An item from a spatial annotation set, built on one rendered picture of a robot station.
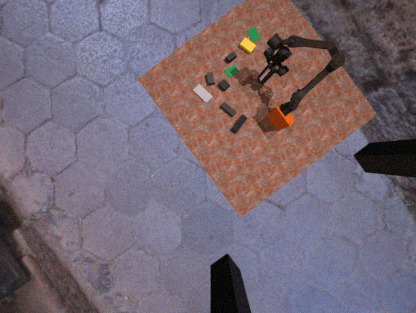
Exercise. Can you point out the yellow rectangular block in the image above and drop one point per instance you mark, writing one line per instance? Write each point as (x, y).
(247, 45)

